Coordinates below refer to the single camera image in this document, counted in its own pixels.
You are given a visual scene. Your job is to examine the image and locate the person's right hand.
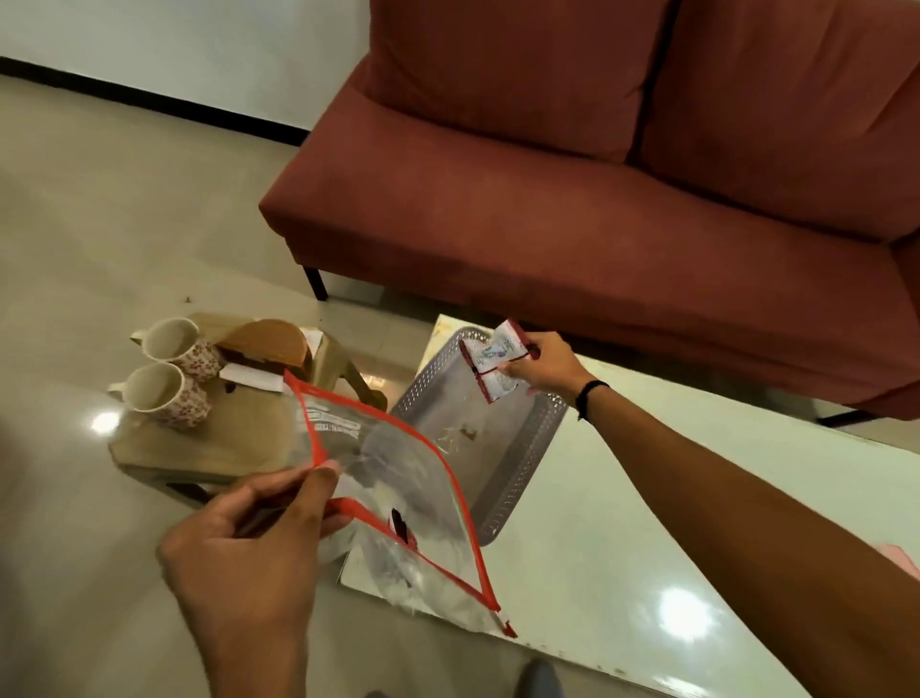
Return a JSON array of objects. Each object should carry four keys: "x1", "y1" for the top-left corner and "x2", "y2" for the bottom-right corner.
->
[{"x1": 499, "y1": 331, "x2": 598, "y2": 407}]

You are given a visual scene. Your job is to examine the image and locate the person's left hand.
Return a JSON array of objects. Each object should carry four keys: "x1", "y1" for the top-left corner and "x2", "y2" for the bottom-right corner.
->
[{"x1": 157, "y1": 460, "x2": 355, "y2": 657}]

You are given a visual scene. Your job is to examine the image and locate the white red-edged sachets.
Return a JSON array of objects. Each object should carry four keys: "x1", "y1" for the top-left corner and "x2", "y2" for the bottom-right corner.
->
[{"x1": 459, "y1": 320, "x2": 540, "y2": 405}]

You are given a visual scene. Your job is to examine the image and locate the clear red-edged zip pouch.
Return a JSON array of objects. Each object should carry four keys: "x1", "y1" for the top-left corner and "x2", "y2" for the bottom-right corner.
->
[{"x1": 284, "y1": 370, "x2": 518, "y2": 640}]

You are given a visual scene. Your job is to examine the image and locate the person's right forearm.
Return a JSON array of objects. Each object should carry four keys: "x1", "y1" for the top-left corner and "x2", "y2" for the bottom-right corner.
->
[{"x1": 579, "y1": 385, "x2": 920, "y2": 698}]

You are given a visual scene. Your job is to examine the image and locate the person's left forearm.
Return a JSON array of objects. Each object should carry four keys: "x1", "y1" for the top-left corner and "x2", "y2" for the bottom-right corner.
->
[{"x1": 203, "y1": 636, "x2": 311, "y2": 698}]

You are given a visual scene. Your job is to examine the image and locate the black wristband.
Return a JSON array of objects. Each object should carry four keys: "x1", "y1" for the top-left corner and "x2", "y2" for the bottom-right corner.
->
[{"x1": 575, "y1": 380, "x2": 611, "y2": 422}]

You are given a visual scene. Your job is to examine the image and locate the silver perforated metal tray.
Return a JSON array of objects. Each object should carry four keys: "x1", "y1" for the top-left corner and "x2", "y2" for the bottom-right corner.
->
[{"x1": 390, "y1": 326, "x2": 569, "y2": 547}]

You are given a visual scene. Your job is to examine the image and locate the beige plastic stool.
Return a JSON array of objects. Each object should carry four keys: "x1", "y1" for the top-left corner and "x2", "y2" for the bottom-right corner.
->
[{"x1": 108, "y1": 312, "x2": 389, "y2": 509}]

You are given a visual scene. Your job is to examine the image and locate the white paper napkins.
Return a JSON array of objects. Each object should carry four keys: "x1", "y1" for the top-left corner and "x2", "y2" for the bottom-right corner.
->
[{"x1": 218, "y1": 328, "x2": 325, "y2": 394}]

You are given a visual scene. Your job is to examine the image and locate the red fabric sofa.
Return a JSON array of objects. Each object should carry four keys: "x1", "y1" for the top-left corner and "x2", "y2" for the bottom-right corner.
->
[{"x1": 259, "y1": 0, "x2": 920, "y2": 430}]

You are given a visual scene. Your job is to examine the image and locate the wooden napkin holder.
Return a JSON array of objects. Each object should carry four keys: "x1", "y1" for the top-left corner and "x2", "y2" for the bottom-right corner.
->
[{"x1": 215, "y1": 318, "x2": 314, "y2": 380}]

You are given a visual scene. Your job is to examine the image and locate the floral white mug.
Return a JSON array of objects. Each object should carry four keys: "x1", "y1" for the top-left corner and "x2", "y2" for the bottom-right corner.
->
[
  {"x1": 107, "y1": 361, "x2": 214, "y2": 431},
  {"x1": 130, "y1": 317, "x2": 226, "y2": 384}
]

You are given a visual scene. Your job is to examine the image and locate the person's grey shoe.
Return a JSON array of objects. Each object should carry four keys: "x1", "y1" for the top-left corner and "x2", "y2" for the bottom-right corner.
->
[{"x1": 513, "y1": 658, "x2": 566, "y2": 698}]

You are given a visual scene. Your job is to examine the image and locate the red sofa back cushion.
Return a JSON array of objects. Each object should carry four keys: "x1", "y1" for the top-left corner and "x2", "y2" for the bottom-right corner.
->
[
  {"x1": 638, "y1": 0, "x2": 920, "y2": 244},
  {"x1": 361, "y1": 0, "x2": 674, "y2": 165}
]

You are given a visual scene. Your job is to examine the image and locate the pink cloth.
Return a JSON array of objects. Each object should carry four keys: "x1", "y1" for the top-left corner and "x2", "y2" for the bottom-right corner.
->
[{"x1": 874, "y1": 544, "x2": 920, "y2": 582}]

